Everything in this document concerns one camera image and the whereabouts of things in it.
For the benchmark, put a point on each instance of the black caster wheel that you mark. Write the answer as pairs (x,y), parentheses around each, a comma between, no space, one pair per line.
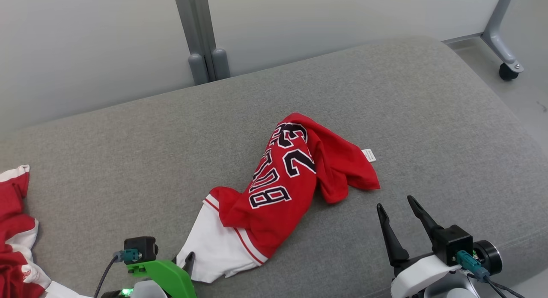
(508,72)

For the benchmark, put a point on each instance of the grey partition foot leg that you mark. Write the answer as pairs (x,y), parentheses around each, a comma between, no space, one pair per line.
(496,28)

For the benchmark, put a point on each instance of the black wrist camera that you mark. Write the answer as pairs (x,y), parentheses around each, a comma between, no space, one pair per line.
(141,246)
(454,242)

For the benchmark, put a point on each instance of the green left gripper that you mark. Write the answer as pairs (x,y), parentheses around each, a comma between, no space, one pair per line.
(171,276)

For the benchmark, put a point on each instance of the grey partition base rail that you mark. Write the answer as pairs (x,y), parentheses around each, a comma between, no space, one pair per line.
(462,38)

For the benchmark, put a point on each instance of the grey fabric sofa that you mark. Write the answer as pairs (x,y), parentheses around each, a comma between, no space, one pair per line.
(385,96)

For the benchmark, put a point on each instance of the red Bulls basketball jersey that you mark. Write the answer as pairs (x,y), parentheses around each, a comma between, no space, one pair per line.
(282,204)

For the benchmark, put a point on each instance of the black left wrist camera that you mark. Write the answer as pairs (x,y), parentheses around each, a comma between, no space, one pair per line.
(141,246)

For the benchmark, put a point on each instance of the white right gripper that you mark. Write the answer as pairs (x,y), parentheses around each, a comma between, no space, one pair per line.
(417,274)

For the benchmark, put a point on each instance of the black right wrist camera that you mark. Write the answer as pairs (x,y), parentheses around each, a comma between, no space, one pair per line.
(454,242)

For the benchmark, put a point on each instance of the red shorts with white trim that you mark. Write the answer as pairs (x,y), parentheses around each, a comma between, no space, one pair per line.
(13,229)

